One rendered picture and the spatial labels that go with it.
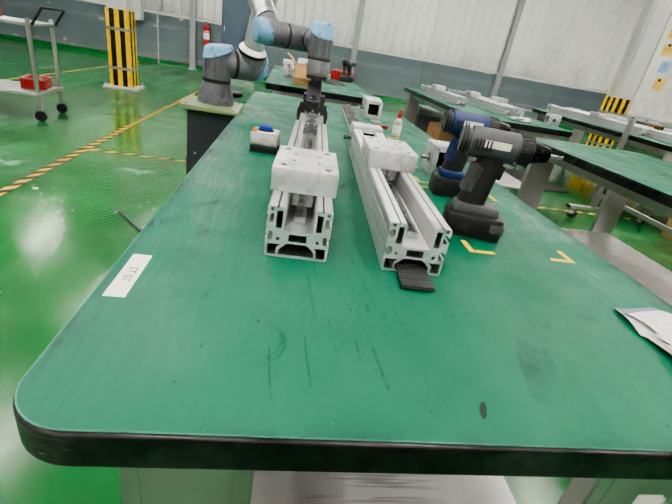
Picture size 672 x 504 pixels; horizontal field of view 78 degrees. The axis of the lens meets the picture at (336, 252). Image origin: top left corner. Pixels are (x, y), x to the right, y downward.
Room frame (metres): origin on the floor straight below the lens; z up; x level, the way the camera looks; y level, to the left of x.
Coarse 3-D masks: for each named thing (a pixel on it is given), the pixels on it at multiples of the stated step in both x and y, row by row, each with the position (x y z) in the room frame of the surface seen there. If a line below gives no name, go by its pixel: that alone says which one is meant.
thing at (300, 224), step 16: (320, 128) 1.29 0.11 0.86; (288, 144) 1.01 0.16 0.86; (304, 144) 1.22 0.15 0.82; (320, 144) 1.07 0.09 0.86; (288, 192) 0.65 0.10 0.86; (272, 208) 0.59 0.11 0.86; (288, 208) 0.68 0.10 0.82; (304, 208) 0.66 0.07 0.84; (320, 208) 0.60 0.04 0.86; (272, 224) 0.58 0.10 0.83; (288, 224) 0.61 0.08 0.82; (304, 224) 0.62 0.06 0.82; (320, 224) 0.62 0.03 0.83; (272, 240) 0.58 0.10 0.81; (288, 240) 0.59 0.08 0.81; (304, 240) 0.60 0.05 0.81; (320, 240) 0.59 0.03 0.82; (288, 256) 0.58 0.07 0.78; (304, 256) 0.59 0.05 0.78; (320, 256) 0.60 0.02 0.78
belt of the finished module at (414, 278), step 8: (400, 264) 0.61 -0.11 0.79; (408, 264) 0.62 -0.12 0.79; (416, 264) 0.62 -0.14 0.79; (400, 272) 0.58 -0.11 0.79; (408, 272) 0.59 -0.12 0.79; (416, 272) 0.59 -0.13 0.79; (424, 272) 0.60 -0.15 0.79; (400, 280) 0.56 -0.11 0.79; (408, 280) 0.56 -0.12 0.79; (416, 280) 0.57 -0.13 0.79; (424, 280) 0.57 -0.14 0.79; (416, 288) 0.55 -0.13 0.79; (424, 288) 0.55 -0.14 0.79; (432, 288) 0.55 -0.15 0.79
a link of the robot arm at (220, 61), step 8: (208, 48) 1.79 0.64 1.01; (216, 48) 1.79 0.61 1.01; (224, 48) 1.80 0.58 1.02; (232, 48) 1.84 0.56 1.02; (208, 56) 1.79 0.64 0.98; (216, 56) 1.79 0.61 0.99; (224, 56) 1.80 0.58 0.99; (232, 56) 1.83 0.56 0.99; (208, 64) 1.79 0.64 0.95; (216, 64) 1.79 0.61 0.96; (224, 64) 1.80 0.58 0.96; (232, 64) 1.82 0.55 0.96; (208, 72) 1.79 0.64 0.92; (216, 72) 1.79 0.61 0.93; (224, 72) 1.81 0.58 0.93; (232, 72) 1.83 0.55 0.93; (224, 80) 1.81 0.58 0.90
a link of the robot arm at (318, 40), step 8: (312, 24) 1.44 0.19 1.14; (320, 24) 1.42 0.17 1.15; (328, 24) 1.43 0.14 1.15; (312, 32) 1.43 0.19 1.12; (320, 32) 1.42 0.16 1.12; (328, 32) 1.43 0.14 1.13; (304, 40) 1.47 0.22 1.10; (312, 40) 1.43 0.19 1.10; (320, 40) 1.42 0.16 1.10; (328, 40) 1.43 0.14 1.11; (312, 48) 1.43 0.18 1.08; (320, 48) 1.42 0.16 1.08; (328, 48) 1.43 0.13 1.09; (312, 56) 1.43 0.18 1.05; (320, 56) 1.42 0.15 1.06; (328, 56) 1.44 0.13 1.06
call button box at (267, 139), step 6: (252, 132) 1.20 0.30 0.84; (258, 132) 1.21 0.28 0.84; (264, 132) 1.21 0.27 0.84; (270, 132) 1.23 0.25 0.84; (276, 132) 1.24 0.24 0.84; (252, 138) 1.20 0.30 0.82; (258, 138) 1.20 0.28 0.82; (264, 138) 1.21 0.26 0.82; (270, 138) 1.21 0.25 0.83; (276, 138) 1.21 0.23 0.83; (252, 144) 1.21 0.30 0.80; (258, 144) 1.21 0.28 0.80; (264, 144) 1.21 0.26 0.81; (270, 144) 1.21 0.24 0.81; (276, 144) 1.21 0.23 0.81; (252, 150) 1.20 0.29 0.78; (258, 150) 1.20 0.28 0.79; (264, 150) 1.21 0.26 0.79; (270, 150) 1.21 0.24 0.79; (276, 150) 1.21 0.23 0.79
